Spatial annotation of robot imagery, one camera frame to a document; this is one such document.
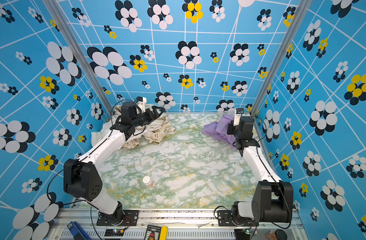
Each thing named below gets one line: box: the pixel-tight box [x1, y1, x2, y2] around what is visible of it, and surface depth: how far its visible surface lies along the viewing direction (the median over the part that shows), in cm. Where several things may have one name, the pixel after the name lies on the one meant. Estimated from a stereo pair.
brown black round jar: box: [265, 229, 288, 240], surface depth 63 cm
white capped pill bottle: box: [142, 175, 151, 186], surface depth 80 cm
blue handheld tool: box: [67, 221, 93, 240], surface depth 69 cm
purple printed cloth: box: [201, 114, 237, 150], surface depth 104 cm
